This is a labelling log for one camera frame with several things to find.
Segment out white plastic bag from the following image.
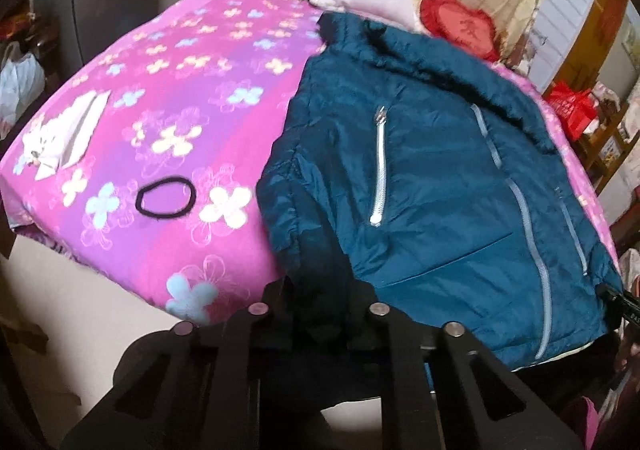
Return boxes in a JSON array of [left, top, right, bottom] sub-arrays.
[[0, 43, 47, 129]]

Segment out red heart-shaped pillow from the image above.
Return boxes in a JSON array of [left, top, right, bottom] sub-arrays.
[[419, 0, 501, 62]]

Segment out pink floral bed blanket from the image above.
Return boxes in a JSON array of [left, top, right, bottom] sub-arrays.
[[0, 0, 624, 327]]

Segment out dark blue padded jacket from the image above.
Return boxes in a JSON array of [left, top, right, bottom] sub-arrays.
[[255, 10, 626, 374]]

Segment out wooden shelf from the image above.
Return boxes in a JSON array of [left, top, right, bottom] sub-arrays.
[[575, 95, 640, 192]]

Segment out black hair tie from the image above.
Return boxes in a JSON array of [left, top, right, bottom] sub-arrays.
[[135, 176, 197, 220]]

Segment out white folded cloth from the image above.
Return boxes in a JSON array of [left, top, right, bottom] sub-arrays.
[[22, 90, 111, 181]]

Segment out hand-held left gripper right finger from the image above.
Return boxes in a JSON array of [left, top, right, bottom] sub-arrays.
[[345, 280, 587, 450]]

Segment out red shopping bag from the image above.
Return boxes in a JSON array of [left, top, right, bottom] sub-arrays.
[[545, 80, 599, 141]]

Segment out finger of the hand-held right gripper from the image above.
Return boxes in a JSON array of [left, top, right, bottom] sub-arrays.
[[597, 284, 640, 327]]

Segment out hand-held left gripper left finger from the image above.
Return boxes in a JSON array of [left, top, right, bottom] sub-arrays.
[[60, 276, 301, 450]]

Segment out wooden door frame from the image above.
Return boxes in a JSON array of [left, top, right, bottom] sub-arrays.
[[562, 0, 628, 86]]

